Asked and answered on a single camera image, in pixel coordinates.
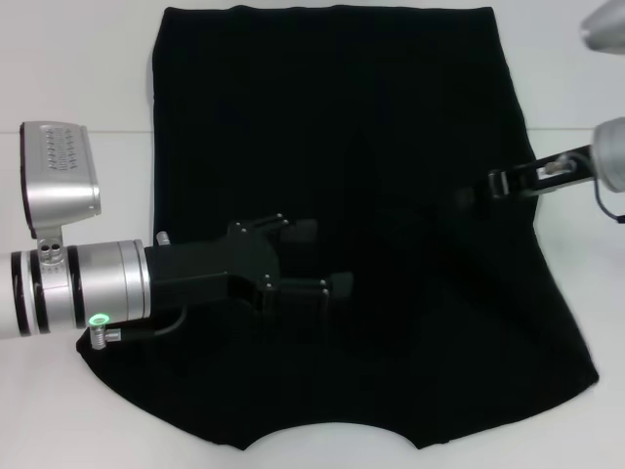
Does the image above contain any thin dark left arm cable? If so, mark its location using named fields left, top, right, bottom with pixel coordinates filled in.
left=90, top=305, right=189, bottom=351

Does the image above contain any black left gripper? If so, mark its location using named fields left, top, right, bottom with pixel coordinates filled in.
left=146, top=213, right=355, bottom=320

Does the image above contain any black t-shirt with FREE print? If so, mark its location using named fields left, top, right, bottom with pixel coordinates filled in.
left=75, top=4, right=601, bottom=439

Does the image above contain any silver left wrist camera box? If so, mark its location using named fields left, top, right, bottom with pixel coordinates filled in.
left=19, top=121, right=104, bottom=265

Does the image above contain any small silver right gripper plug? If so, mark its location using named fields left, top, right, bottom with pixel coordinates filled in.
left=539, top=155, right=582, bottom=178

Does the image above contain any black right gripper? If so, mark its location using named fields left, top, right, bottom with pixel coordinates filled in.
left=455, top=144, right=599, bottom=217

